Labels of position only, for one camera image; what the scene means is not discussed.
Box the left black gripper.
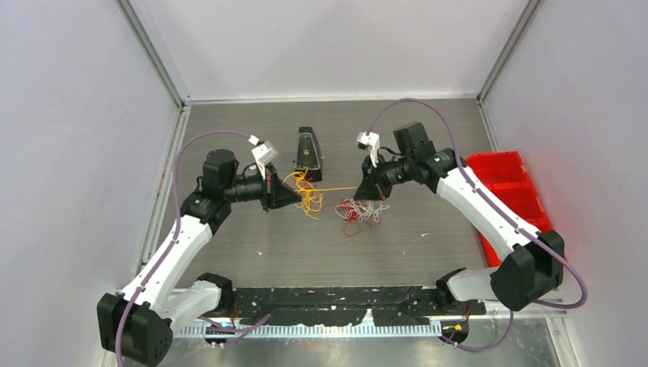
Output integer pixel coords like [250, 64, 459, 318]
[223, 161, 300, 212]

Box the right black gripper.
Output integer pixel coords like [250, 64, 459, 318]
[355, 152, 415, 202]

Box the yellow wire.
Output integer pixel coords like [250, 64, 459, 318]
[283, 169, 359, 203]

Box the red wire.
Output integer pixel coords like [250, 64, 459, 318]
[334, 198, 386, 238]

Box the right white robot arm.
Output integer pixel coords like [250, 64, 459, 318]
[354, 122, 565, 314]

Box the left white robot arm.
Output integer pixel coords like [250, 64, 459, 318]
[97, 143, 301, 366]

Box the black metronome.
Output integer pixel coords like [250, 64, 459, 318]
[293, 126, 323, 183]

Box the red plastic bin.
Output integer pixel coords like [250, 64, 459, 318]
[465, 151, 569, 268]

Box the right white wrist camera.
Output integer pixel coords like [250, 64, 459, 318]
[356, 132, 380, 167]

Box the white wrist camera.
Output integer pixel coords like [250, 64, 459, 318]
[248, 135, 278, 180]
[356, 132, 380, 167]

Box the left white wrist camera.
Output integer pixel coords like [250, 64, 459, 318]
[248, 135, 278, 180]

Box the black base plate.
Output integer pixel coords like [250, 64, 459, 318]
[227, 285, 486, 326]

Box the white slotted cable duct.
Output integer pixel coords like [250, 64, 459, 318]
[176, 320, 442, 339]

